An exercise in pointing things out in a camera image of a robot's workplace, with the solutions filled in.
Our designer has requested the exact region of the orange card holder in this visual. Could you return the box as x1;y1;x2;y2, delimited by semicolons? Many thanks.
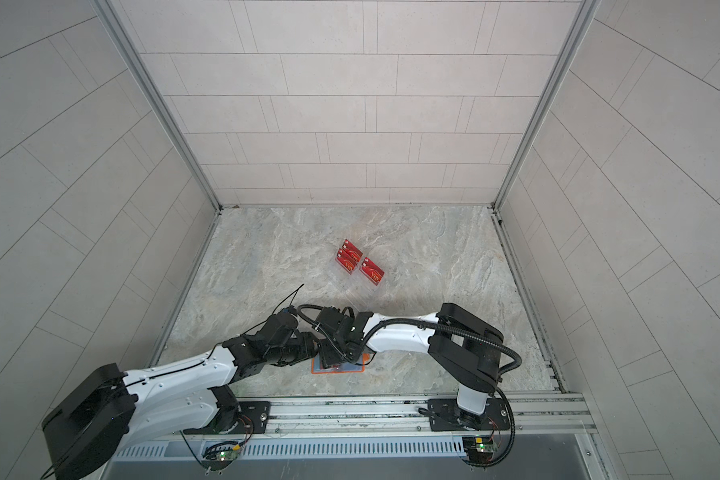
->
311;355;365;375

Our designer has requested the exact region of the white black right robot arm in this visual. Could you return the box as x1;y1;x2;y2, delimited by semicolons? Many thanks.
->
297;303;522;416

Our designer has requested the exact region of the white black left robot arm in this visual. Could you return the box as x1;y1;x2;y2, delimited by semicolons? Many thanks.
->
42;307;319;479

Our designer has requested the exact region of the red card right stack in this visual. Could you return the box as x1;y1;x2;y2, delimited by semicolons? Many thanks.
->
360;257;385;286

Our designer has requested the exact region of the red card stack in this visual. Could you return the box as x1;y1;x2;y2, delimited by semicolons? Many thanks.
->
360;257;385;286
335;239;364;274

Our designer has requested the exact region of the red card left stack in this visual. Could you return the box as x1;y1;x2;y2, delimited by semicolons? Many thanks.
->
335;239;364;274

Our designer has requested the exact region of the left circuit board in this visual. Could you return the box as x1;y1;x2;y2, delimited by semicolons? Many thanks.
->
202;441;242;471

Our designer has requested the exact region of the circuit board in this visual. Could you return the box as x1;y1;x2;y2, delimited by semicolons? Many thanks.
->
202;441;242;471
462;437;498;467

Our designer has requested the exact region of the vent grille strip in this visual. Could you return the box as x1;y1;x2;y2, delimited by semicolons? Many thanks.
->
114;436;466;462

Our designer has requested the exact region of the right circuit board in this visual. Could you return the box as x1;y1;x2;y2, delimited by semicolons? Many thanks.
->
462;437;498;467

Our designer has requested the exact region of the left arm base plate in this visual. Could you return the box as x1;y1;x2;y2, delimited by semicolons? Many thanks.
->
184;401;272;435

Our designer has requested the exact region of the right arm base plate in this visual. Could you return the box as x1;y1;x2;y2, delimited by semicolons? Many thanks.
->
419;397;511;432

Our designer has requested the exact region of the black corrugated cable conduit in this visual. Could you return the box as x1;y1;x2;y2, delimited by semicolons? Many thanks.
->
295;303;524;468

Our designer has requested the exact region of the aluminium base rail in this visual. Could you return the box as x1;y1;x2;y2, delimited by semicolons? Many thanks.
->
104;392;598;445

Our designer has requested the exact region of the aluminium corner post left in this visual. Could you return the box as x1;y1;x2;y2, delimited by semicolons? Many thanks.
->
91;0;223;215

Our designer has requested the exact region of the aluminium corner post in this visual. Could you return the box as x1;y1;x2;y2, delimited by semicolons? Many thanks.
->
91;0;223;215
493;0;599;215

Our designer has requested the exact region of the aluminium corner post right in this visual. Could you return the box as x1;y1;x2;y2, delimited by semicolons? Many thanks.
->
493;0;599;215

